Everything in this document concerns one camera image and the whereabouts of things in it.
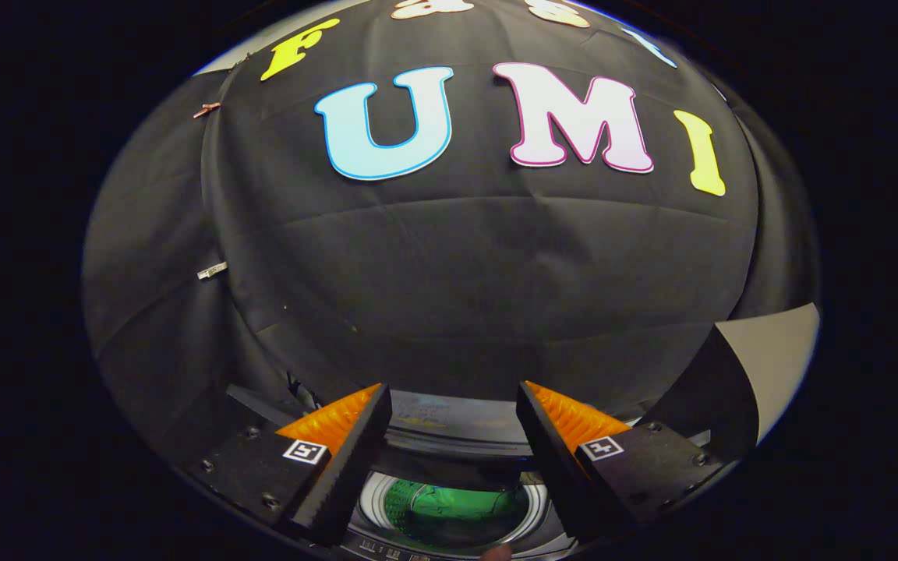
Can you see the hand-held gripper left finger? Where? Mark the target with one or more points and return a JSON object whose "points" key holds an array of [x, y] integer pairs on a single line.
{"points": [[355, 460]]}

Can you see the silver cloth clip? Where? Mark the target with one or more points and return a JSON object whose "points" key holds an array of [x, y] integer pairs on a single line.
{"points": [[212, 270]]}

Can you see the green polo shirt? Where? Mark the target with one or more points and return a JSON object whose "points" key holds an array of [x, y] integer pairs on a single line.
{"points": [[449, 506]]}

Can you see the grey washing machine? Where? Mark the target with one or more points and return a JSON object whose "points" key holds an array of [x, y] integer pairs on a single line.
{"points": [[387, 552]]}

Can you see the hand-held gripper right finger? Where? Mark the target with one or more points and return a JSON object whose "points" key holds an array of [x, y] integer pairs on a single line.
{"points": [[550, 460]]}

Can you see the black backdrop cloth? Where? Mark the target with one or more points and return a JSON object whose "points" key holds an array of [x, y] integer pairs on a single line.
{"points": [[457, 257]]}

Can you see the copper cloth clip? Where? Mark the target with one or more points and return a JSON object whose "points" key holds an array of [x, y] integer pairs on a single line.
{"points": [[206, 109]]}

